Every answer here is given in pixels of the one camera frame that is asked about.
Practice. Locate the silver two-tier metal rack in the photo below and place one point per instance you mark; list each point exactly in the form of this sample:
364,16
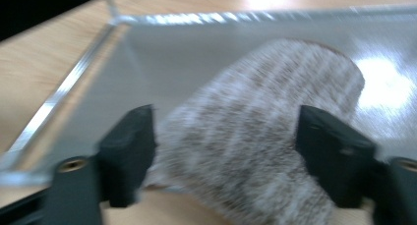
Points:
157,61

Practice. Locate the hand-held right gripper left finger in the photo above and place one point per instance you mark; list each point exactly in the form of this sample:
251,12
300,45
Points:
128,153

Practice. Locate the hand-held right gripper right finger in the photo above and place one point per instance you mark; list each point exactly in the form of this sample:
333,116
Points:
334,159

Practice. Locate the grey knitted cloth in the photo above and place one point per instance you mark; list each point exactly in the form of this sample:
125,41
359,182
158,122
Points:
242,136

